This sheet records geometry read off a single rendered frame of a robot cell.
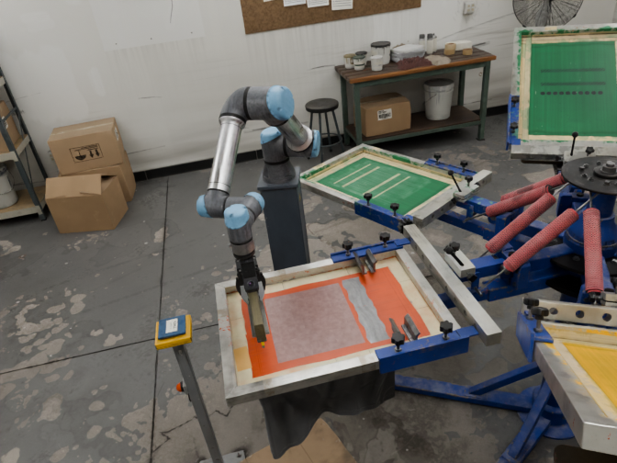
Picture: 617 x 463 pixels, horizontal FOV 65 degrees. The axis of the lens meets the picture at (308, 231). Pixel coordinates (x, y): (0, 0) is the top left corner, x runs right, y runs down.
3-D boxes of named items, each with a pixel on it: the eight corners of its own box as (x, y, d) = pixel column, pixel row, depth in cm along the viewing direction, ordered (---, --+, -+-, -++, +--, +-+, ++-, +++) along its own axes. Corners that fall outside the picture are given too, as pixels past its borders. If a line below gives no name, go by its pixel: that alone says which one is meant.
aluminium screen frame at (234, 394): (228, 407, 148) (225, 399, 146) (216, 290, 197) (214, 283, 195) (467, 346, 158) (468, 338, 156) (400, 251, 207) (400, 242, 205)
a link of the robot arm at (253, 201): (233, 189, 165) (220, 205, 157) (264, 190, 162) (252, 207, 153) (238, 208, 170) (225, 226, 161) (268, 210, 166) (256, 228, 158)
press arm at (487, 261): (454, 284, 179) (454, 273, 177) (447, 275, 184) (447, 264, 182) (498, 274, 182) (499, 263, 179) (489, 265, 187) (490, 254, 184)
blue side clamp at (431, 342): (380, 374, 154) (379, 358, 150) (375, 363, 158) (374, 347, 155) (468, 352, 158) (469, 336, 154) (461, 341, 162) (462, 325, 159)
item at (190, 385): (201, 505, 220) (140, 355, 170) (199, 462, 239) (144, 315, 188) (249, 492, 223) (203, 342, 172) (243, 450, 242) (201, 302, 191)
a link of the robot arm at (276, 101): (293, 135, 220) (245, 79, 168) (324, 135, 216) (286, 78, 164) (289, 161, 218) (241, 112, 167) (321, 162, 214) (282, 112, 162)
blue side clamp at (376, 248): (334, 273, 201) (332, 259, 197) (330, 266, 205) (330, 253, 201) (403, 258, 205) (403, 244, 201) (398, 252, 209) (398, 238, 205)
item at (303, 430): (277, 460, 178) (260, 382, 155) (276, 452, 181) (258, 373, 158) (398, 428, 184) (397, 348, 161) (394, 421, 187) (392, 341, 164)
